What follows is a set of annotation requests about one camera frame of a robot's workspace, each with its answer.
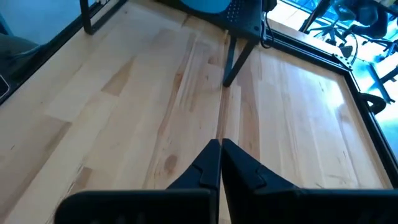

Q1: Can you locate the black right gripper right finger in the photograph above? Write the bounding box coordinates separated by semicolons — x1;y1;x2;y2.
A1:
221;139;398;224

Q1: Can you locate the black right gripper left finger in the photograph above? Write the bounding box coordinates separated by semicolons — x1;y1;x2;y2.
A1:
55;139;221;224

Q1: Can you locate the blue plastic mini bowl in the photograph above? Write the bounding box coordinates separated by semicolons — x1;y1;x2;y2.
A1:
179;0;233;14

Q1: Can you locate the black perforated metal shelf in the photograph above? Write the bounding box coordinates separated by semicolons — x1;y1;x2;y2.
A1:
79;0;271;88

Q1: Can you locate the black floor fan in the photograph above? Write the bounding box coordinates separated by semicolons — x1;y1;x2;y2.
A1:
337;30;360;66

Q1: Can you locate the black office chair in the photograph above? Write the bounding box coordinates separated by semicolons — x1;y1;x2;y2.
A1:
351;0;398;55
310;0;358;47

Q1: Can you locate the black aluminium table frame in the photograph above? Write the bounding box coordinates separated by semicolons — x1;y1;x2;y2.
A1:
0;0;398;187

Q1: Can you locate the black frame handle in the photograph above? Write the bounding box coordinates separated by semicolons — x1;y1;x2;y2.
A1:
357;91;388;115

